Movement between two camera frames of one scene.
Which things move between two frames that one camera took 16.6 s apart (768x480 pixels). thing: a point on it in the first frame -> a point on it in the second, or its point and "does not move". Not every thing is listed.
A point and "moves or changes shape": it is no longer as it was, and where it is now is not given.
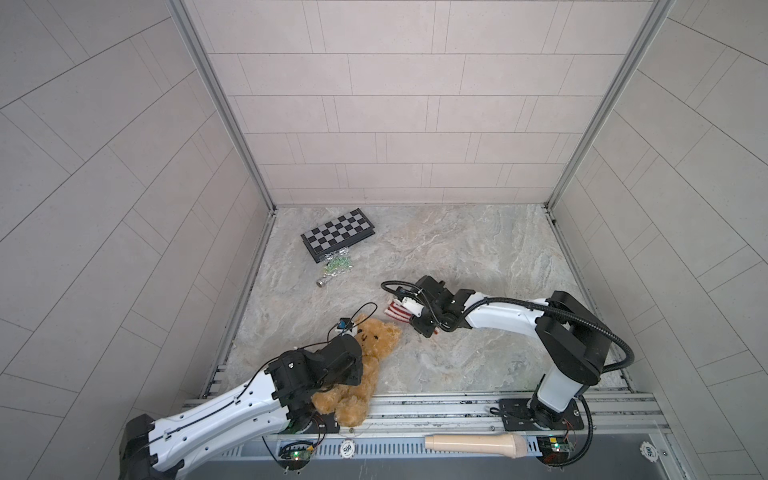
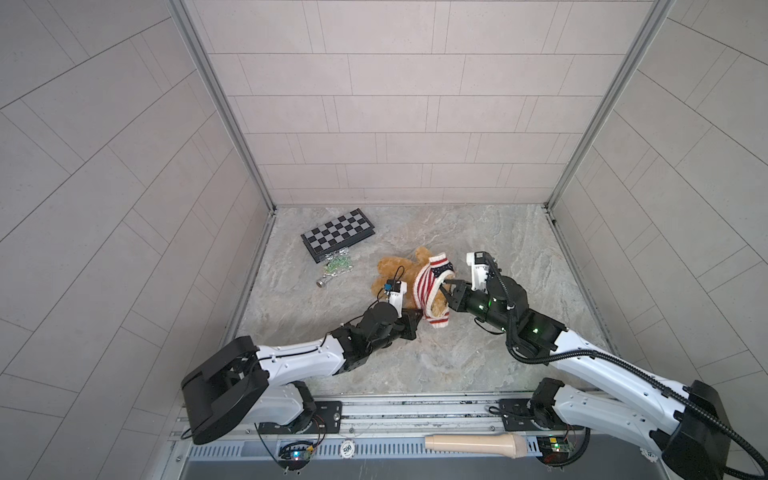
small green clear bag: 337,262 does not move
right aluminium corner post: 657,15 does not move
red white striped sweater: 399,311 moves or changes shape
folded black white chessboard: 337,234 does not move
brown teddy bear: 375,339 -> 398,269
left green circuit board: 295,455 does not move
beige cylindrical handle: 505,444 does not move
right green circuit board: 555,450 does not move
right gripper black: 418,327 -> 459,299
